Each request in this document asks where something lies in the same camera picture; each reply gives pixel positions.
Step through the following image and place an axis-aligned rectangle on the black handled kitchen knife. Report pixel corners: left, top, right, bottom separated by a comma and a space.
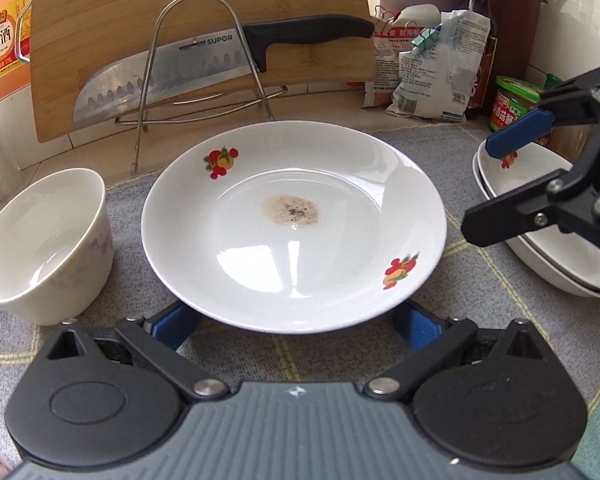
72, 14, 376, 128

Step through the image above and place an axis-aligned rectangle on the bamboo cutting board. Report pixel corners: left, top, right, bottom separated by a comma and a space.
30, 0, 378, 143

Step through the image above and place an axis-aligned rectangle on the green lid sauce jar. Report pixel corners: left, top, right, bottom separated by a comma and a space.
489, 76, 546, 133

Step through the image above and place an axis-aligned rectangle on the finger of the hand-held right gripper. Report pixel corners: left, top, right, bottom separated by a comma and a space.
485, 62, 600, 158
461, 105, 600, 264

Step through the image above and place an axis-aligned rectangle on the red white packet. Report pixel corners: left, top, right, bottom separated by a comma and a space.
362, 4, 441, 108

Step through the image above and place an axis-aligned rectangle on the teal binder clip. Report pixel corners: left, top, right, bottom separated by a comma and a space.
411, 25, 442, 54

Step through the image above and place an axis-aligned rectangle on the metal wire rack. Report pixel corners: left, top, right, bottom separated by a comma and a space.
115, 0, 288, 175

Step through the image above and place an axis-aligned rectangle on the white ceramic bowl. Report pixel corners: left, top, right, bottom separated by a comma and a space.
0, 168, 115, 326

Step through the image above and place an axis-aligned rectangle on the white printed bag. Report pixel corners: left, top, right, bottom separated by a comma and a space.
385, 10, 491, 122

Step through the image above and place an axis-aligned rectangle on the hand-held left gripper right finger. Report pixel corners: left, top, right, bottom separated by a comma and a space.
365, 301, 556, 404

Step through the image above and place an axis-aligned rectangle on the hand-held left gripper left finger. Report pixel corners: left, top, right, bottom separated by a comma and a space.
35, 301, 229, 404

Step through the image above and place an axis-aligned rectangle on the grey teal checked towel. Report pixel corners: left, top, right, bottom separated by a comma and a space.
0, 125, 600, 480

